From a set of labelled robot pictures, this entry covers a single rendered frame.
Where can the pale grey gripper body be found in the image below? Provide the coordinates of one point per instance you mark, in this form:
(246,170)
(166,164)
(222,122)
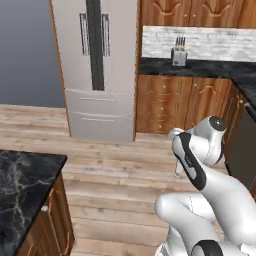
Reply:
(178,168)

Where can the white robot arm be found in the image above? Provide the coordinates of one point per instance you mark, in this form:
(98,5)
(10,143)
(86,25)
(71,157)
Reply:
(230,200)

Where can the dark grey dishwasher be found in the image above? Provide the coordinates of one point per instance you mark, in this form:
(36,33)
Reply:
(241,150)

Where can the wooden base cupboards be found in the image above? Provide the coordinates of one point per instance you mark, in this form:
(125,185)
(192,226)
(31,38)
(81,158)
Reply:
(166,103)

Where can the silver fridge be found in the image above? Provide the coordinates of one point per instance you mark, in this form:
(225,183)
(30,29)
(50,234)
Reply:
(113,100)

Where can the grey knife block with knives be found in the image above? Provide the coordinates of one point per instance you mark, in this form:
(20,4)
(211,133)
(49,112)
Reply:
(179,56)

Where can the small white cupboard knob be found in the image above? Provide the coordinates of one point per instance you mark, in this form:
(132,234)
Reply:
(44,208)

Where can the wooden wall cupboards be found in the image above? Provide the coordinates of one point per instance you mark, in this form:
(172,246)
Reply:
(200,13)

